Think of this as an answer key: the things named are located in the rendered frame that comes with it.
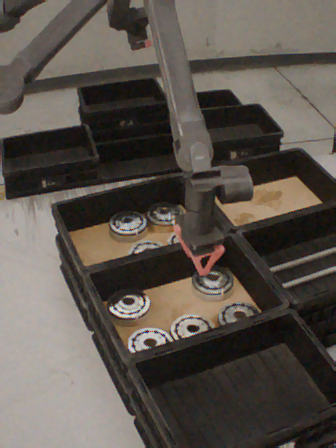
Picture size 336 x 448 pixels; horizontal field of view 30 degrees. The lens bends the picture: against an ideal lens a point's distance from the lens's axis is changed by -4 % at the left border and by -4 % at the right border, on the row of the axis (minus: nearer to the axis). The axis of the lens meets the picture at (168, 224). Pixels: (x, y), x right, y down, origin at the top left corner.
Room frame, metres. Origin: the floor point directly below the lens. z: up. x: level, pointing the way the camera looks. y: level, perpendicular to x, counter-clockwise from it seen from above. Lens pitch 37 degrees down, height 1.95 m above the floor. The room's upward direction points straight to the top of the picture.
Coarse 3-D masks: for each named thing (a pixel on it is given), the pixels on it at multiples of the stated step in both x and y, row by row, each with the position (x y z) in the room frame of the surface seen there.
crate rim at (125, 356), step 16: (144, 256) 1.21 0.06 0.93; (160, 256) 1.22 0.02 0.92; (96, 272) 1.16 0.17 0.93; (272, 288) 1.10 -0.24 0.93; (96, 304) 1.05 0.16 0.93; (288, 304) 1.04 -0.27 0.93; (240, 320) 1.00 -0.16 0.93; (112, 336) 0.95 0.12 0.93; (192, 336) 0.95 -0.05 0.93; (128, 352) 0.90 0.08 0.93; (144, 352) 0.90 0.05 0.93
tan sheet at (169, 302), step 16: (160, 288) 1.21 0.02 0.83; (176, 288) 1.21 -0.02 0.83; (240, 288) 1.21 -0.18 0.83; (160, 304) 1.15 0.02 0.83; (176, 304) 1.15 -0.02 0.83; (192, 304) 1.15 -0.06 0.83; (208, 304) 1.15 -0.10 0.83; (224, 304) 1.15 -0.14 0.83; (160, 320) 1.10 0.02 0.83; (128, 336) 1.04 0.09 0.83
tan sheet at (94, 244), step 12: (144, 216) 1.51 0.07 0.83; (84, 228) 1.45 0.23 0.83; (96, 228) 1.45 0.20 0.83; (108, 228) 1.45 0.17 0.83; (84, 240) 1.40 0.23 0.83; (96, 240) 1.40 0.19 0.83; (108, 240) 1.40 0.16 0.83; (144, 240) 1.40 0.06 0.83; (156, 240) 1.40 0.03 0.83; (84, 252) 1.35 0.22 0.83; (96, 252) 1.35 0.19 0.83; (108, 252) 1.35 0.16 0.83; (120, 252) 1.35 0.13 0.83; (84, 264) 1.30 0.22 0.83
